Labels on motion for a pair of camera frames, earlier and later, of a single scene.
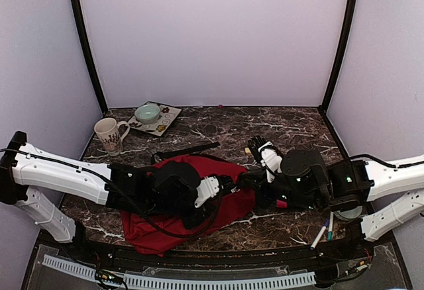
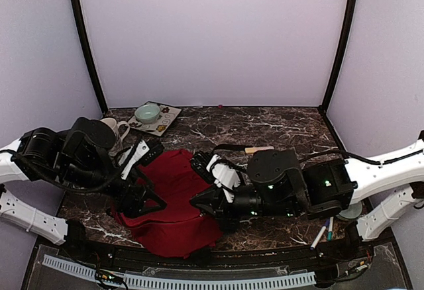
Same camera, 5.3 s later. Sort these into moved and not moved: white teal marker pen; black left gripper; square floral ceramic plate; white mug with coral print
Moved: black left gripper
Not moved: square floral ceramic plate; white teal marker pen; white mug with coral print
